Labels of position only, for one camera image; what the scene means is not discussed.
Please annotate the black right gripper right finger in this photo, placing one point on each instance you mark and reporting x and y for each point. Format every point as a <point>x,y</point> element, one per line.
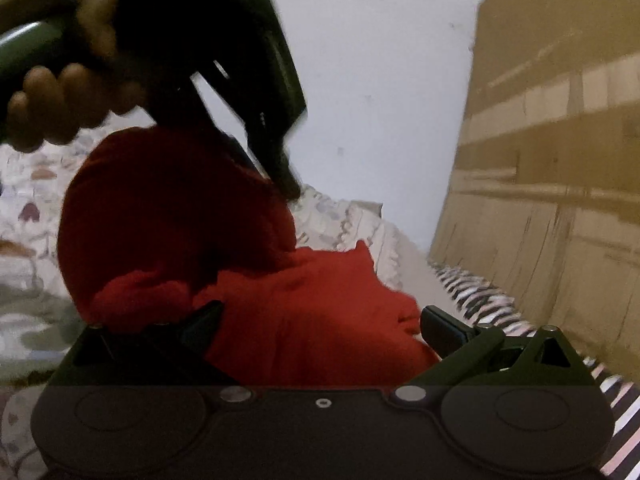
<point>481,355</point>

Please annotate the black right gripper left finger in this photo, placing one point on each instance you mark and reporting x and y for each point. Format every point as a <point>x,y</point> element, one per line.
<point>173,354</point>

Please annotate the red long-sleeve garment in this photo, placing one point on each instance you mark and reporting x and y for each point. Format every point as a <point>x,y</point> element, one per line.
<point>155,225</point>

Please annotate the person's left hand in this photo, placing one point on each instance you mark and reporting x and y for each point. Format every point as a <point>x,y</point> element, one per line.
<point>53,100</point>

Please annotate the black white striped cloth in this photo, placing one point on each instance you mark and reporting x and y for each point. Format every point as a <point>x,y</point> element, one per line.
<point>479,301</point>

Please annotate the patterned spotted bed quilt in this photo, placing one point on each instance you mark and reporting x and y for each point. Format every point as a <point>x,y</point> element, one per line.
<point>38,321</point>

